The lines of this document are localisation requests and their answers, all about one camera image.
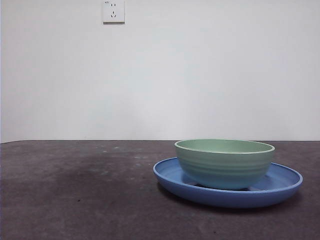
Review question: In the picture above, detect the blue round plate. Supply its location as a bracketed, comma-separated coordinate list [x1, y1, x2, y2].
[152, 156, 304, 209]

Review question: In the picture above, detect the white wall socket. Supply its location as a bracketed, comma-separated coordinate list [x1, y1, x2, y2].
[102, 0, 126, 25]

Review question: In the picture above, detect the pale green ribbed bowl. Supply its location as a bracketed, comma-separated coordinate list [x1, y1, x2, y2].
[174, 138, 276, 190]

